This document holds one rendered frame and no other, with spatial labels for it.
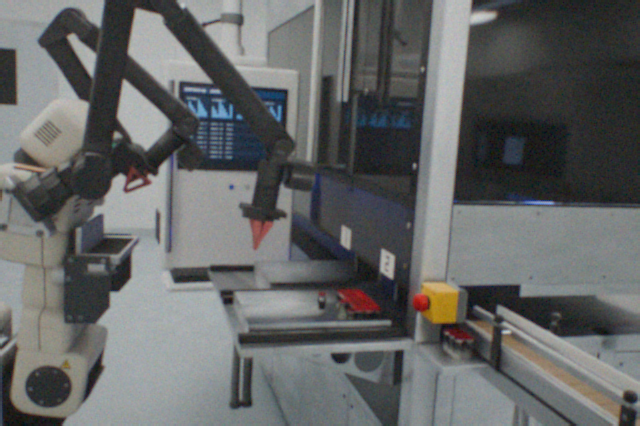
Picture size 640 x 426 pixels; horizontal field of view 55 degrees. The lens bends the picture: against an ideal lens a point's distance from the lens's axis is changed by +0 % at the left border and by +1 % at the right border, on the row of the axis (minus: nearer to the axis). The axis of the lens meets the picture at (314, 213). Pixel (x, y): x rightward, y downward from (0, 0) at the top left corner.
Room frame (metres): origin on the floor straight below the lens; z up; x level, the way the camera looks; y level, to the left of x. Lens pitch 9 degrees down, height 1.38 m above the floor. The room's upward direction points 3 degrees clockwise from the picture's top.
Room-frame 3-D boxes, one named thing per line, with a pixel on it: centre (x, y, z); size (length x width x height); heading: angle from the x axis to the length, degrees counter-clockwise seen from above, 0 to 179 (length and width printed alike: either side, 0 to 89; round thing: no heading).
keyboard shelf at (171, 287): (2.15, 0.30, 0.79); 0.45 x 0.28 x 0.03; 110
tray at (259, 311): (1.48, 0.00, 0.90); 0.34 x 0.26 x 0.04; 105
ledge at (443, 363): (1.30, -0.33, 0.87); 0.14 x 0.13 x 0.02; 106
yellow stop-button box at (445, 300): (1.30, -0.29, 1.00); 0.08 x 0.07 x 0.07; 106
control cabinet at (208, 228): (2.33, 0.35, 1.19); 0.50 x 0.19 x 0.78; 110
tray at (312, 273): (1.84, -0.01, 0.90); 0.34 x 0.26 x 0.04; 106
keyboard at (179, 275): (2.12, 0.29, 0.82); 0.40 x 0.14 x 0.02; 110
